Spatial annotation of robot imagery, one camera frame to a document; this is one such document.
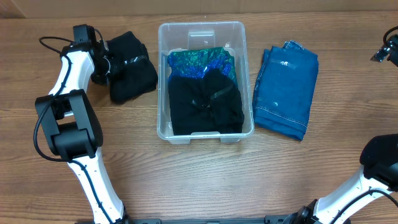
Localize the black garment with tape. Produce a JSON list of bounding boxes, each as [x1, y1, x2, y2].
[[108, 31, 158, 104]]

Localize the shiny blue green garment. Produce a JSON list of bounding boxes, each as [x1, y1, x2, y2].
[[167, 47, 237, 84]]

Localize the blue jeans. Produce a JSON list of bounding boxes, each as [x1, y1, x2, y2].
[[252, 40, 319, 141]]

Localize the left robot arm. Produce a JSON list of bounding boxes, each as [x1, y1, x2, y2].
[[33, 24, 130, 223]]

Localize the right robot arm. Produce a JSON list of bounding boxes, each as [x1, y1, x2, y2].
[[283, 134, 397, 224]]

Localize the clear plastic storage bin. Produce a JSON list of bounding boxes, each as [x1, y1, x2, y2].
[[157, 21, 254, 144]]

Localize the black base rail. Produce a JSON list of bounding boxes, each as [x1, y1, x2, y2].
[[74, 214, 290, 224]]

